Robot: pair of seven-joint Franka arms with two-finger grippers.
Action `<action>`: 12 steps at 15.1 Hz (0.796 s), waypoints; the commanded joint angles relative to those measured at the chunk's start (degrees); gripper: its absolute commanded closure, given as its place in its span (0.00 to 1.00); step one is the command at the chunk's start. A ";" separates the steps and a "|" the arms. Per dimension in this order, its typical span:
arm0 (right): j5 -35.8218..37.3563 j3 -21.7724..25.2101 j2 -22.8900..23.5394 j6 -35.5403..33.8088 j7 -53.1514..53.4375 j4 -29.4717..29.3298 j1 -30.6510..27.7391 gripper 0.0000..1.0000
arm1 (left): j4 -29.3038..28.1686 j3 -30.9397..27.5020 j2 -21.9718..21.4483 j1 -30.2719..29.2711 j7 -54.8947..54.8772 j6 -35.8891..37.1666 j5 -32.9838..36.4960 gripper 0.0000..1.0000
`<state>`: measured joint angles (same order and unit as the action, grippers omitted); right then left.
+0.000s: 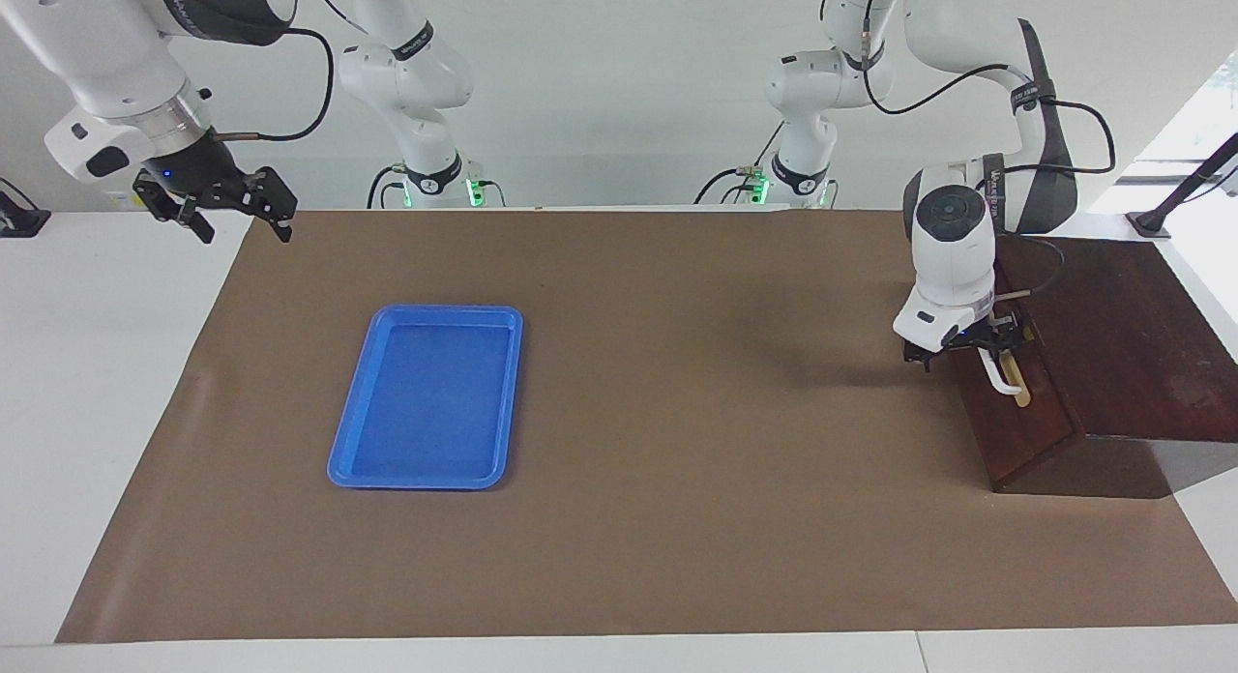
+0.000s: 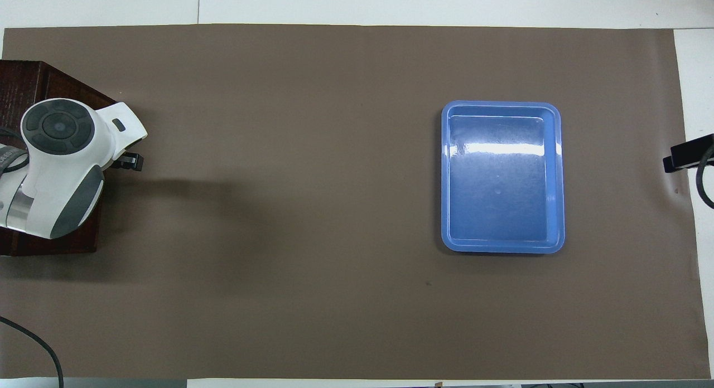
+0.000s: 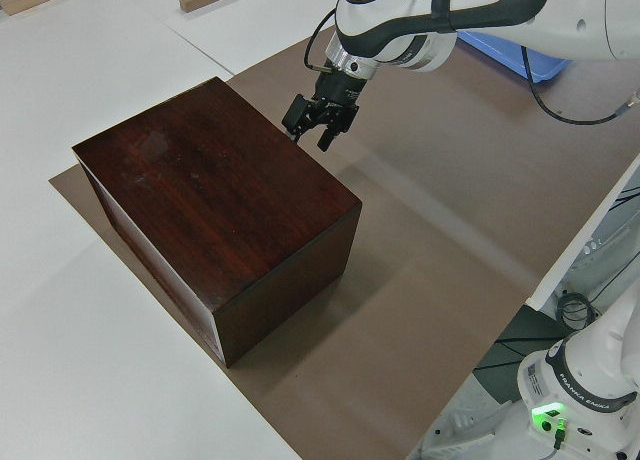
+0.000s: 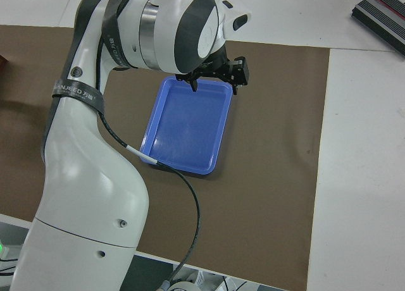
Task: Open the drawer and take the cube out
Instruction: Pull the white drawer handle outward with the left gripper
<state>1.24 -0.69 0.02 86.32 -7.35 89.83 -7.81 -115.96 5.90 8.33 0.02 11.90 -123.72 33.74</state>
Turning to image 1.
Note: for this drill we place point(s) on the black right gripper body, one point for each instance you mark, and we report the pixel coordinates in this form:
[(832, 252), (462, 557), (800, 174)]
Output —
[(198, 175)]

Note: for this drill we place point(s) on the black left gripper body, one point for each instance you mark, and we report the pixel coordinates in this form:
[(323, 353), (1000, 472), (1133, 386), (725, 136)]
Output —
[(943, 354)]

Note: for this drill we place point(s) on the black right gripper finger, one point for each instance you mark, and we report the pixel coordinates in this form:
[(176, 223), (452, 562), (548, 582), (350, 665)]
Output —
[(169, 204), (276, 194)]

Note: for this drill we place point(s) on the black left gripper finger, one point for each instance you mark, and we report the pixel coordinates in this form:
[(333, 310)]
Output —
[(1011, 330), (987, 352)]

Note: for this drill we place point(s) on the dark wooden drawer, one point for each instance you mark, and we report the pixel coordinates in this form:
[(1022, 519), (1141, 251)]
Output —
[(1040, 412)]

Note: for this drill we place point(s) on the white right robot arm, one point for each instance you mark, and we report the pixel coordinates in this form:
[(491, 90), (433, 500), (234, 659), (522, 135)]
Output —
[(97, 54)]

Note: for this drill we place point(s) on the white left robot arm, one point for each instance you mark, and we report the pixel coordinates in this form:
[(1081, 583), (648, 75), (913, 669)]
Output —
[(953, 267)]

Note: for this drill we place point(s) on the dark wooden drawer cabinet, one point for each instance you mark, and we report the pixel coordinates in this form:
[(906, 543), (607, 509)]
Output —
[(1141, 344)]

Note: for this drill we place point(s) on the blue plastic tray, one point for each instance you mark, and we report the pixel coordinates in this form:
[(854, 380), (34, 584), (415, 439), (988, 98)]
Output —
[(426, 402)]

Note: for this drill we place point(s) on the brown table mat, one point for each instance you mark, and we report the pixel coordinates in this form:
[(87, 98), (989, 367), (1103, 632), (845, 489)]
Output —
[(677, 460)]

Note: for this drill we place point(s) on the white wall socket box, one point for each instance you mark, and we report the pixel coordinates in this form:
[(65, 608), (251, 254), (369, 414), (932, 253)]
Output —
[(121, 202)]

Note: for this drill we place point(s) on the black camera stand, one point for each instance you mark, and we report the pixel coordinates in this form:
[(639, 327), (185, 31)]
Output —
[(1151, 223)]

